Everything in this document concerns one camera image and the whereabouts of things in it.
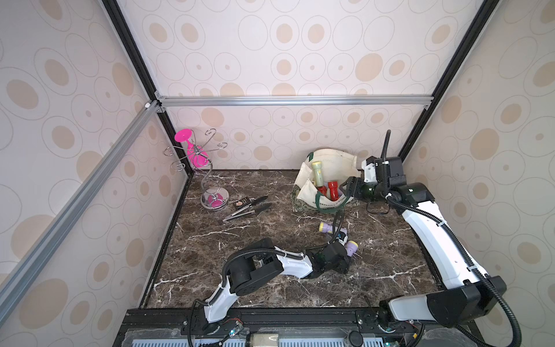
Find purple flashlight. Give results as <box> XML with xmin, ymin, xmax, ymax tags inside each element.
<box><xmin>345</xmin><ymin>240</ymin><xmax>358</xmax><ymax>257</ymax></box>

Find red flashlight with logo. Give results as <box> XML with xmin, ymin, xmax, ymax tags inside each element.
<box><xmin>328</xmin><ymin>181</ymin><xmax>340</xmax><ymax>202</ymax></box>

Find purple flashlight horizontal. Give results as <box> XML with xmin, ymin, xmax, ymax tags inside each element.
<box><xmin>319</xmin><ymin>222</ymin><xmax>348</xmax><ymax>234</ymax></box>

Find red flashlight horizontal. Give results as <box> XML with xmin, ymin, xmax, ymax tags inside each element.
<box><xmin>317</xmin><ymin>186</ymin><xmax>328</xmax><ymax>196</ymax></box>

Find green flashlight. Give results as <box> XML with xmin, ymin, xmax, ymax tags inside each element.
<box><xmin>312</xmin><ymin>161</ymin><xmax>325</xmax><ymax>187</ymax></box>

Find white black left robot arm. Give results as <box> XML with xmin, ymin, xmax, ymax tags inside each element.
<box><xmin>186</xmin><ymin>210</ymin><xmax>351</xmax><ymax>346</ymax></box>

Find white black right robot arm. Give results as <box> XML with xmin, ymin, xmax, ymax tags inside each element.
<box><xmin>340</xmin><ymin>132</ymin><xmax>523</xmax><ymax>346</ymax></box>

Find cream green tote bag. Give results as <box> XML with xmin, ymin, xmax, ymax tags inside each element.
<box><xmin>292</xmin><ymin>148</ymin><xmax>360</xmax><ymax>214</ymax></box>

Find black metal tongs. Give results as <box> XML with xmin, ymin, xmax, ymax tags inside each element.
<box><xmin>223</xmin><ymin>196</ymin><xmax>272</xmax><ymax>222</ymax></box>

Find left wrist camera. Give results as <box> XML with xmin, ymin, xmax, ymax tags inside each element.
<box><xmin>336</xmin><ymin>231</ymin><xmax>348</xmax><ymax>246</ymax></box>

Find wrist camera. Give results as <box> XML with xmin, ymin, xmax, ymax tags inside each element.
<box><xmin>361</xmin><ymin>156</ymin><xmax>377</xmax><ymax>183</ymax></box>
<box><xmin>336</xmin><ymin>231</ymin><xmax>348</xmax><ymax>246</ymax></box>

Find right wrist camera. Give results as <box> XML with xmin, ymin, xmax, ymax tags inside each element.
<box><xmin>361</xmin><ymin>156</ymin><xmax>377</xmax><ymax>183</ymax></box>

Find aluminium frame rail back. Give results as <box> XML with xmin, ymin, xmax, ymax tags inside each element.
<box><xmin>146</xmin><ymin>94</ymin><xmax>434</xmax><ymax>109</ymax></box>

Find aluminium frame rail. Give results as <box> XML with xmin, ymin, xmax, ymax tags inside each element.
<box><xmin>146</xmin><ymin>94</ymin><xmax>434</xmax><ymax>109</ymax></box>
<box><xmin>1</xmin><ymin>100</ymin><xmax>161</xmax><ymax>325</ymax></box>

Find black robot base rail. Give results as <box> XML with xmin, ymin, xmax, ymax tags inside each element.
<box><xmin>114</xmin><ymin>307</ymin><xmax>473</xmax><ymax>346</ymax></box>

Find aluminium frame rail left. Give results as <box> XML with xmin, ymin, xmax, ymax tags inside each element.
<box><xmin>1</xmin><ymin>100</ymin><xmax>161</xmax><ymax>325</ymax></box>

